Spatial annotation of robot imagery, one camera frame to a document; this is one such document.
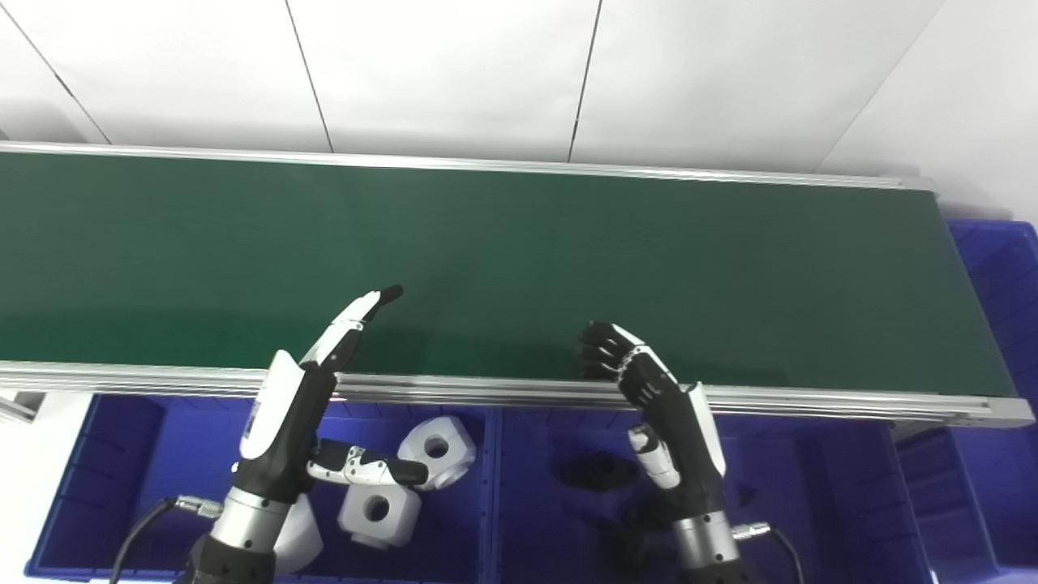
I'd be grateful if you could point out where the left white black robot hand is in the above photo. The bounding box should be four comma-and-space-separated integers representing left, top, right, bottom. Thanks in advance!
231, 284, 431, 508

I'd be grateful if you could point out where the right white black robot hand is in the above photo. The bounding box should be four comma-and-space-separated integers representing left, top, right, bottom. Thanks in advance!
577, 320, 728, 524

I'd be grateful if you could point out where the white cube part with hole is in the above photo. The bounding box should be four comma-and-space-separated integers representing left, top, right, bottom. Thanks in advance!
397, 415, 478, 492
272, 493, 324, 574
338, 483, 422, 552

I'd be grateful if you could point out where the blue bin with black parts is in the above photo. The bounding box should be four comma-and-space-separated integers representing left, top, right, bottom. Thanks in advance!
491, 406, 933, 584

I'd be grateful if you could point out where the green conveyor belt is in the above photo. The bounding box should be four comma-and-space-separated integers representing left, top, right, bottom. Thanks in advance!
0, 140, 1035, 428
0, 152, 1019, 398

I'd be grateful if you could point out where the blue bin with white parts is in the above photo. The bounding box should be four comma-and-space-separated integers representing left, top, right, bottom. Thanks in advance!
24, 393, 497, 581

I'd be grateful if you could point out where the aluminium conveyor leg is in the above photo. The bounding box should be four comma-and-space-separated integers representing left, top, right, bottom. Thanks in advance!
0, 392, 45, 424

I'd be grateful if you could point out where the large blue bin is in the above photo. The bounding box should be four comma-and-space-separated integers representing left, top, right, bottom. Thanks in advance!
892, 219, 1038, 569

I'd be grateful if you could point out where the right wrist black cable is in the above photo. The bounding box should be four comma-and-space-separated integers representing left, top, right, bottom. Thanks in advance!
732, 522, 805, 584

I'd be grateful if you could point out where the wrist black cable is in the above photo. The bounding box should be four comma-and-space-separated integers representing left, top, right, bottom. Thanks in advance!
109, 495, 224, 584
732, 522, 805, 584

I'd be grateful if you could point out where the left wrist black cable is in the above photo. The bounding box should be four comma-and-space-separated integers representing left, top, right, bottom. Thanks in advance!
109, 495, 224, 584

